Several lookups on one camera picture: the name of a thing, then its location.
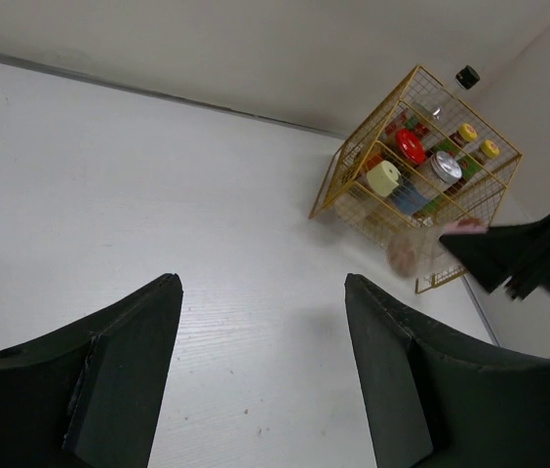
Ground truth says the silver-cap blue-label shaker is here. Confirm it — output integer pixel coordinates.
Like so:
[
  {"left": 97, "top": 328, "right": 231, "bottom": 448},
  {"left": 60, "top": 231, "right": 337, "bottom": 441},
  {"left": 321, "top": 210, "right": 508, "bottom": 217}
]
[{"left": 389, "top": 152, "right": 461, "bottom": 215}]

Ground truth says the pink-cap spice jar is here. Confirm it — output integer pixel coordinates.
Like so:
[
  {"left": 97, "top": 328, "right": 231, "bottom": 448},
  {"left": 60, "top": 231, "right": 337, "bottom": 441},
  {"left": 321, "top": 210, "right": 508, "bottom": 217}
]
[{"left": 386, "top": 218, "right": 487, "bottom": 279}]

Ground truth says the red-cap dark sauce jar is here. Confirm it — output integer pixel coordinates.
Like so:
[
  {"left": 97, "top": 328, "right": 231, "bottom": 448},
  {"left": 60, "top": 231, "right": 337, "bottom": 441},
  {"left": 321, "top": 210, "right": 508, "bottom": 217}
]
[{"left": 381, "top": 129, "right": 426, "bottom": 168}]

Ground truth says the yellow-cap beige jar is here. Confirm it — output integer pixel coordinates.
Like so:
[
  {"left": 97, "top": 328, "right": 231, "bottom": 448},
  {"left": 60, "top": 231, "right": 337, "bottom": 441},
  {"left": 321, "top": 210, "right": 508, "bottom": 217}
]
[{"left": 347, "top": 160, "right": 402, "bottom": 202}]

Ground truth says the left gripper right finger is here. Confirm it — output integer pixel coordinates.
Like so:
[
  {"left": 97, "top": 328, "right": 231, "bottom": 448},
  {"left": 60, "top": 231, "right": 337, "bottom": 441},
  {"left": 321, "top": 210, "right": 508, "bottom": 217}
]
[{"left": 345, "top": 274, "right": 550, "bottom": 467}]

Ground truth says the yellow-cap sauce bottle front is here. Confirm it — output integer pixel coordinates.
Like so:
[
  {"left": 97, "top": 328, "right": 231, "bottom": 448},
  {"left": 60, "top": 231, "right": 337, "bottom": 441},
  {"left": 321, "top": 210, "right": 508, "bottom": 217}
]
[{"left": 454, "top": 139, "right": 500, "bottom": 190}]

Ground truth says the yellow-cap sauce bottle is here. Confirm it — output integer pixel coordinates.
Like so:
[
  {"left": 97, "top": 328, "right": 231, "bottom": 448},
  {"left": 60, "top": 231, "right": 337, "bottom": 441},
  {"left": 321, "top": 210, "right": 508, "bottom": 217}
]
[
  {"left": 430, "top": 123, "right": 478, "bottom": 157},
  {"left": 454, "top": 139, "right": 500, "bottom": 190}
]

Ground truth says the yellow wire basket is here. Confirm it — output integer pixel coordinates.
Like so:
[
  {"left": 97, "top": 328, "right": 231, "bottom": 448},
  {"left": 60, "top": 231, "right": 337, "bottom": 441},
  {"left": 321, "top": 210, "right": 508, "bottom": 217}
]
[{"left": 308, "top": 64, "right": 523, "bottom": 294}]

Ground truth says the tall black-cap glass bottle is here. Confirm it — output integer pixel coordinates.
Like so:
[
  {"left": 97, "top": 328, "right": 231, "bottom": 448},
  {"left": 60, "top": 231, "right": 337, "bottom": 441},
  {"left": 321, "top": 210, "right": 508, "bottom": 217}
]
[{"left": 395, "top": 65, "right": 481, "bottom": 141}]

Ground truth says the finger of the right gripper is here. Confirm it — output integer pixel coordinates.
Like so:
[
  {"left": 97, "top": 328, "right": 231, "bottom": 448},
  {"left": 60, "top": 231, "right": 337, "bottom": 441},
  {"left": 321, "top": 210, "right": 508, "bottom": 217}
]
[{"left": 440, "top": 218, "right": 550, "bottom": 293}]

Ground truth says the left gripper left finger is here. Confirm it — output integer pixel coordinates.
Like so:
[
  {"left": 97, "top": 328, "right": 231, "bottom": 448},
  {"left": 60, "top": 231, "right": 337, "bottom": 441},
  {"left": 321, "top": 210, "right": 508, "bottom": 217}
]
[{"left": 0, "top": 274, "right": 183, "bottom": 467}]

